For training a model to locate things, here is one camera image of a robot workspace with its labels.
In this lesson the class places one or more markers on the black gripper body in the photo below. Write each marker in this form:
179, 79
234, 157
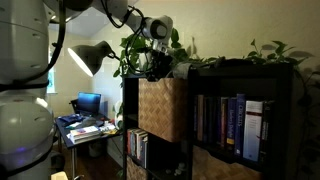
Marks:
160, 63

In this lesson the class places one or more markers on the woven brown basket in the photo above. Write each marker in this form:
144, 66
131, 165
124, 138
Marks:
135, 171
163, 110
216, 170

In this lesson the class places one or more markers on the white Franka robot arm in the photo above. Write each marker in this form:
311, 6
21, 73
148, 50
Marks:
23, 133

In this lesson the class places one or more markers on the white plant pot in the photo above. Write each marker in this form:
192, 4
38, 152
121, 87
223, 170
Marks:
143, 63

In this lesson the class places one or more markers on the green pothos plant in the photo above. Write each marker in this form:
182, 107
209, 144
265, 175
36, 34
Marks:
133, 43

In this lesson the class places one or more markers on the tan hardcover book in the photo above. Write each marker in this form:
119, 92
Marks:
200, 116

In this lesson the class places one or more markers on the grey desk lamp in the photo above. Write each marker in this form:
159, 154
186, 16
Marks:
88, 56

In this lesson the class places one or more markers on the computer monitor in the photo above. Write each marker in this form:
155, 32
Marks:
89, 104

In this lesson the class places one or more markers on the black cube shelf unit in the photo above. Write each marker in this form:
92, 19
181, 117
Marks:
233, 71

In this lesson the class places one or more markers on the books on lower left shelf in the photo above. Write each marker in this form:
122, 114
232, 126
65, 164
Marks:
144, 153

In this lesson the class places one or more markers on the brown hardcover book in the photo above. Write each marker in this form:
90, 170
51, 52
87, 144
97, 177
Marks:
223, 121

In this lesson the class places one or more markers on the colourful cover book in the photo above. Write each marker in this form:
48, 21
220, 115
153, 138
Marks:
85, 131

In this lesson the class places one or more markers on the blue book yellow label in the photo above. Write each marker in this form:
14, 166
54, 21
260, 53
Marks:
231, 123

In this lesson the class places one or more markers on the blue cloth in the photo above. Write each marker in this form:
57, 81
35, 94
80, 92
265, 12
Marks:
70, 119

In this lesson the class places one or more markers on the thick white book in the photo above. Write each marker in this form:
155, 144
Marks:
85, 139

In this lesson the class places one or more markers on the white waste bin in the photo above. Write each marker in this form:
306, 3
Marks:
95, 149

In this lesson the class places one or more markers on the white pebble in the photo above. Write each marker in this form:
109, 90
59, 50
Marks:
178, 171
168, 171
181, 165

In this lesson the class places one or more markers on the tall blue hardcover book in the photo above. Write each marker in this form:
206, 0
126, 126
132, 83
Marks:
240, 126

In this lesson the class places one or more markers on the window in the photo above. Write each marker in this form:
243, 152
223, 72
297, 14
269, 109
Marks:
51, 81

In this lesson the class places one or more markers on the blue top desk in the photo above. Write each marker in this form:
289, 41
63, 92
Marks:
63, 136

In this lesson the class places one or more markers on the white hardcover book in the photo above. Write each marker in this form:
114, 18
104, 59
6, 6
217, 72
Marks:
252, 136

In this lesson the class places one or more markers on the black hardcover book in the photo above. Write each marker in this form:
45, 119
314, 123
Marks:
266, 133

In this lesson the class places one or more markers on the small beige box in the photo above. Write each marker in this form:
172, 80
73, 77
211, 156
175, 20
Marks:
59, 176

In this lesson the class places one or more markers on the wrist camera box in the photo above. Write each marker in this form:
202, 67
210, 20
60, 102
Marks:
160, 47

